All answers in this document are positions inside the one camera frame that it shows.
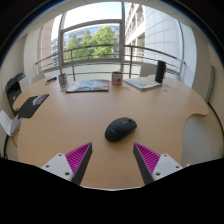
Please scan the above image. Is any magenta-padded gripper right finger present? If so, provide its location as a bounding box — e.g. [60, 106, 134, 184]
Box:
[132, 142, 184, 186]

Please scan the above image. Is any light illustrated booklet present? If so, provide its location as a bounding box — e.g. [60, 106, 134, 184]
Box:
[123, 76, 163, 92]

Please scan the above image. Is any grey metal railing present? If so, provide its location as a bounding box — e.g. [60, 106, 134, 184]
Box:
[35, 43, 186, 82]

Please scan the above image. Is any white mug with red print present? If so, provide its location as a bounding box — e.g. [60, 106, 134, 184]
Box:
[111, 71, 123, 86]

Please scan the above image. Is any black printed mouse pad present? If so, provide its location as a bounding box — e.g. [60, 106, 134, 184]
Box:
[17, 93, 50, 119]

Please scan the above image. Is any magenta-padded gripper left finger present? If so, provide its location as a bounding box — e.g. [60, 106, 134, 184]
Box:
[41, 142, 94, 186]

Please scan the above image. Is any black computer mouse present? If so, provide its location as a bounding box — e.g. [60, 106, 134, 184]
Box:
[104, 116, 138, 143]

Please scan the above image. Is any black and white printer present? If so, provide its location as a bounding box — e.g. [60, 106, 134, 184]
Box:
[5, 72, 28, 105]

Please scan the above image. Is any black cylinder speaker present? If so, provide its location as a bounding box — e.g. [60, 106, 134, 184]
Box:
[154, 60, 167, 84]

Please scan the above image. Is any grey window frame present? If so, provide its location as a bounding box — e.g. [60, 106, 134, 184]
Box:
[57, 13, 126, 68]

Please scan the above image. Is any white chair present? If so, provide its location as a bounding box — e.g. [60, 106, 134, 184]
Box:
[31, 72, 46, 85]
[0, 109, 23, 137]
[139, 63, 158, 78]

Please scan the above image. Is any red colourful magazine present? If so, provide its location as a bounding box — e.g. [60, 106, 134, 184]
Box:
[65, 79, 111, 94]

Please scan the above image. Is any green tree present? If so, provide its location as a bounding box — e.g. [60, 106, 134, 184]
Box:
[64, 25, 119, 60]

